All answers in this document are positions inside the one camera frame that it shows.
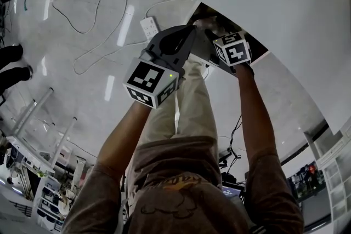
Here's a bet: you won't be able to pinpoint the person's right forearm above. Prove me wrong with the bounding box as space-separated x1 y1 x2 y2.
234 64 279 164

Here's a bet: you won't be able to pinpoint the lit computer monitor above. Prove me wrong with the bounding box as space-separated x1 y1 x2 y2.
221 185 244 199

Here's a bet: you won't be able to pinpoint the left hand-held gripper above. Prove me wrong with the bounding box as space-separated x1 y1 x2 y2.
122 25 198 110

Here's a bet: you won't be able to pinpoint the pale item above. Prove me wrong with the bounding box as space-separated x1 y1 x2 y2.
193 16 220 34

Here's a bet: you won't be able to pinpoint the black cable bundle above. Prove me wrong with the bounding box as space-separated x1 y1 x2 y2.
218 115 247 181

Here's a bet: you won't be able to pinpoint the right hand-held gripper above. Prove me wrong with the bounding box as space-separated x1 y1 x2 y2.
205 29 254 75

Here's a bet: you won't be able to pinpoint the person's beige trousers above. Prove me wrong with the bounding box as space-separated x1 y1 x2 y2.
142 56 219 146

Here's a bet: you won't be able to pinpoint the cluttered storage shelf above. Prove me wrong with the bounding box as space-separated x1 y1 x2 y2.
5 156 95 232

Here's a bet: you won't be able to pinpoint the white grid cabinet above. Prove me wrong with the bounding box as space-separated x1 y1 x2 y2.
303 117 351 224

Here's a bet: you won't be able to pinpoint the person's brown shirt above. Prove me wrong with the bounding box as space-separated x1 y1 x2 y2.
60 135 305 234

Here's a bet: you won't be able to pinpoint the white drawer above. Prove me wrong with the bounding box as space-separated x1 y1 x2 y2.
186 2 270 76

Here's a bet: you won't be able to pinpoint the white floor cable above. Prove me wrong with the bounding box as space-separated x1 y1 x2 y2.
72 0 195 76
50 0 128 35

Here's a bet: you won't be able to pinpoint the white metal frame table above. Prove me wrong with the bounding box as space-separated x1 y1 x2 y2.
0 87 79 176

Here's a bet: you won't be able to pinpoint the person's left forearm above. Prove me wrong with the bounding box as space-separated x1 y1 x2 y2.
95 100 155 173

